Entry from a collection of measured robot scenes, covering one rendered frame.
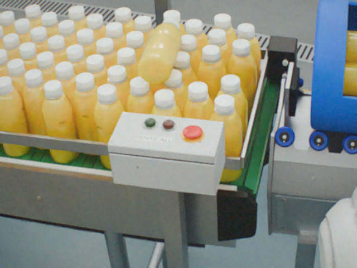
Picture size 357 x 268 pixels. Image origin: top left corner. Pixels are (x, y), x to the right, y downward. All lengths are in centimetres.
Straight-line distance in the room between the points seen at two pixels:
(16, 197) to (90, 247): 98
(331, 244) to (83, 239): 185
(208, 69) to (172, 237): 37
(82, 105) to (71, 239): 122
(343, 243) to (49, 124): 83
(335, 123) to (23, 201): 74
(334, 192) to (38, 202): 68
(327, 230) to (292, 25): 291
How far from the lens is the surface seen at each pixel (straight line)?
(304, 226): 179
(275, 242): 266
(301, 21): 387
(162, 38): 154
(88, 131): 161
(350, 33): 153
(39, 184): 168
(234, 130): 148
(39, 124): 165
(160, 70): 150
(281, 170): 161
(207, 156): 133
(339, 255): 95
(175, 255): 159
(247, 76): 165
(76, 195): 166
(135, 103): 153
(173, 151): 134
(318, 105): 147
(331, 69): 144
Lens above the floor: 197
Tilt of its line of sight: 39 degrees down
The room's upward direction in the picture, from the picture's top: 4 degrees counter-clockwise
